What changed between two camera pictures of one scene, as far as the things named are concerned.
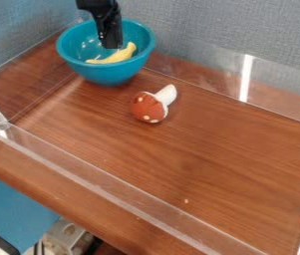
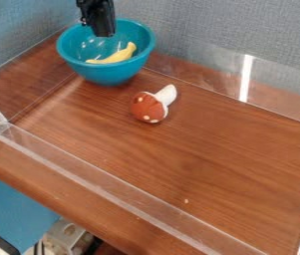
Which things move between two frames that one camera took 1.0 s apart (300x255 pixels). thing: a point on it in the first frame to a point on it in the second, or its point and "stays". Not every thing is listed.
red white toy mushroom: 151,107 stays
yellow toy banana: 121,56 stays
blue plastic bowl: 81,43 stays
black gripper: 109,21 to 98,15
